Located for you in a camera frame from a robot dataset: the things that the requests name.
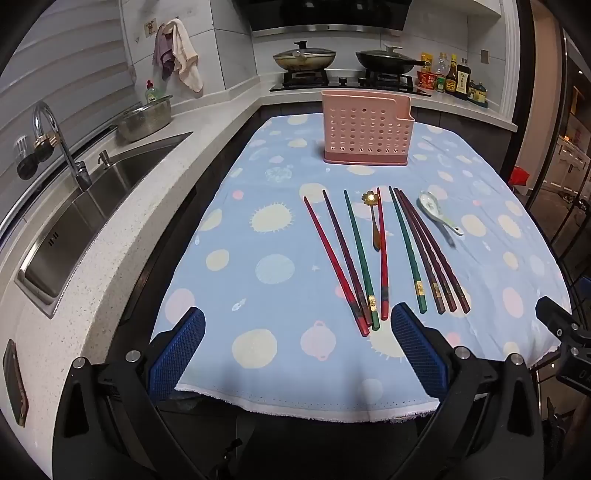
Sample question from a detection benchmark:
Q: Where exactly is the black frying pan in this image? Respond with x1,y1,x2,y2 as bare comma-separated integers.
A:
355,52,430,75

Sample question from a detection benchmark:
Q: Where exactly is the pink perforated utensil holder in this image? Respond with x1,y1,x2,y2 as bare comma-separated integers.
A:
321,90,415,165

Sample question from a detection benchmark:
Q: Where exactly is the black range hood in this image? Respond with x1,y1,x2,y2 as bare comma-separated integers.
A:
231,0,413,38

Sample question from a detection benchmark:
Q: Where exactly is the glass lid black knob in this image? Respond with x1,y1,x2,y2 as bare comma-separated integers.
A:
274,41,335,61

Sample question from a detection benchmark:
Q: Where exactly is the teal condiment jar set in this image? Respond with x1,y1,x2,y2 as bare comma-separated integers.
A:
467,82,489,108

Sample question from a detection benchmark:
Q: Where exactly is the white ceramic soup spoon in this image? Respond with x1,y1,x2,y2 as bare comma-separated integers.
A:
418,191,465,236

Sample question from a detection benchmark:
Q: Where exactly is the black gas stove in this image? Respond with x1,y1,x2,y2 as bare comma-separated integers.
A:
269,69,432,97

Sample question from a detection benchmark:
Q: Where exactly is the white window blind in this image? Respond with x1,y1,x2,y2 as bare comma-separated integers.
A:
0,9,134,153

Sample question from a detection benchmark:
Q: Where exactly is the chrome faucet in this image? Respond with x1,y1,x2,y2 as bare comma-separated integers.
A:
31,102,93,191

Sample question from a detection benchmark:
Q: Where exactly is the dark sauce bottle yellow cap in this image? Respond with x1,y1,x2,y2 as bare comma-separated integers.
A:
445,54,459,95

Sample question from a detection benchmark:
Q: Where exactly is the beige wok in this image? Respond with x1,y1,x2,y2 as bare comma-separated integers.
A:
272,52,338,73

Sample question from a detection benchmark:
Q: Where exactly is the red chopstick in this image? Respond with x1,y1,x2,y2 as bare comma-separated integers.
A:
303,196,370,337
376,187,389,320

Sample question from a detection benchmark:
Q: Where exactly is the beige hanging towel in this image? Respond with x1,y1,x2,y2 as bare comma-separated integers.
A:
164,19,204,93

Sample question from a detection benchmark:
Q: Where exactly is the stainless steel sink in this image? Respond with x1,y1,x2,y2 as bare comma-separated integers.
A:
14,131,195,319

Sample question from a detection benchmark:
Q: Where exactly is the purple hanging towel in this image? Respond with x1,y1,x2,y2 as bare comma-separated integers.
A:
152,25,178,81

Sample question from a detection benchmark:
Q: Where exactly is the gold flower spoon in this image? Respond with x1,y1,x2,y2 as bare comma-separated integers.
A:
361,189,383,252

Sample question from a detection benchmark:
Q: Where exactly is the green chopstick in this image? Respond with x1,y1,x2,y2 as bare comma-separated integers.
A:
389,185,428,315
344,189,381,331

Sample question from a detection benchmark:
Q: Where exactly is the stainless steel bowl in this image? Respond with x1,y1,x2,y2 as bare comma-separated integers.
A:
115,95,174,141

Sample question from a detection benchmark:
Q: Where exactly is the dark maroon chopstick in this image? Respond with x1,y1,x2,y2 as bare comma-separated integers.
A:
394,188,446,316
322,189,373,326
400,191,471,312
397,189,458,313

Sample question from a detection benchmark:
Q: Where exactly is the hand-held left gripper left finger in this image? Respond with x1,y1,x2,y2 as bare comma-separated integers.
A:
51,305,219,480

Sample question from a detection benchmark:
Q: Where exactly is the blue polka dot tablecloth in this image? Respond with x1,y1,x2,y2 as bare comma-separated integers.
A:
150,113,573,423

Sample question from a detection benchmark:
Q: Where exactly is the glass lid white knob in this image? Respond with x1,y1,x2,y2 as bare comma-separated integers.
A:
358,45,414,61

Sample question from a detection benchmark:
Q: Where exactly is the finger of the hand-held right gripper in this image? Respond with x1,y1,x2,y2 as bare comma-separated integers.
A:
536,296,580,340

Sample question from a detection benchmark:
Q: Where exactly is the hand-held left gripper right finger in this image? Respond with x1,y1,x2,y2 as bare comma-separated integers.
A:
382,302,546,480

